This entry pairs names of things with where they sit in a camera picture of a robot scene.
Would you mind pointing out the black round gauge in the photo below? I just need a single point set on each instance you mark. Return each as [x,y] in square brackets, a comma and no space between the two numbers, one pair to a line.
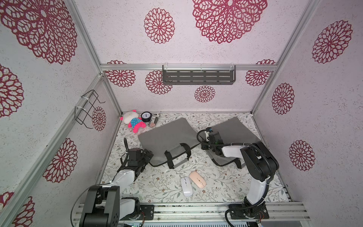
[146,117]

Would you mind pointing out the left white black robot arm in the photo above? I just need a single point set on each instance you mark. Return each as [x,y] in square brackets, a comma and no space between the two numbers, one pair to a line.
[104,206]

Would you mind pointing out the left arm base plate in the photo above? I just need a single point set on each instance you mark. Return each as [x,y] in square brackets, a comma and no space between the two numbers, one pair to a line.
[146,211]

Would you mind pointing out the pink computer mouse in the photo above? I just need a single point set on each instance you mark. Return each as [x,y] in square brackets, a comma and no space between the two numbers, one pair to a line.
[197,179]

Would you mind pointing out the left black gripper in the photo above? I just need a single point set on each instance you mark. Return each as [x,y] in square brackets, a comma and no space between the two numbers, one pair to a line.
[147,158]

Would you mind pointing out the small striped tool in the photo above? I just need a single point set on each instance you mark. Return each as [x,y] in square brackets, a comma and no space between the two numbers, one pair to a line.
[154,120]

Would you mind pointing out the grey metal wall shelf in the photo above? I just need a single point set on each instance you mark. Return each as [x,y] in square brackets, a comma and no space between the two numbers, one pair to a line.
[199,77]

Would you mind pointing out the black wire wall rack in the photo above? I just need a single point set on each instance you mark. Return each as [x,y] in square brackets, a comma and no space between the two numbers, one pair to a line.
[83,112]

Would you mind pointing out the aluminium front rail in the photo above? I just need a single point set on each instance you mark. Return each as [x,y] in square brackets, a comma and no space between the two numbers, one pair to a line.
[215,212]

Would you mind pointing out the pink white plush toy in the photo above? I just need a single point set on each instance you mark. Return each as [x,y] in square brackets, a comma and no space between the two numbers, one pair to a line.
[133,121]

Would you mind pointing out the grey laptop bag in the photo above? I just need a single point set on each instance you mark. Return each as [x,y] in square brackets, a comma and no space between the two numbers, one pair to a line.
[231,131]
[171,143]

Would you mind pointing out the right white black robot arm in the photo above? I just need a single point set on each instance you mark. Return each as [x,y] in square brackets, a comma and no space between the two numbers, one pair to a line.
[261,165]

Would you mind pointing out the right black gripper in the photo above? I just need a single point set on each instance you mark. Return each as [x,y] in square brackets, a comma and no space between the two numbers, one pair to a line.
[206,144]

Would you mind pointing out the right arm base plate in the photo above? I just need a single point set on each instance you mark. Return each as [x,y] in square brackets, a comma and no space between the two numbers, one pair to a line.
[240,211]

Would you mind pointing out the white computer mouse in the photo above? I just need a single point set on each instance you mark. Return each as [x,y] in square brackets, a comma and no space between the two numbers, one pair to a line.
[186,186]

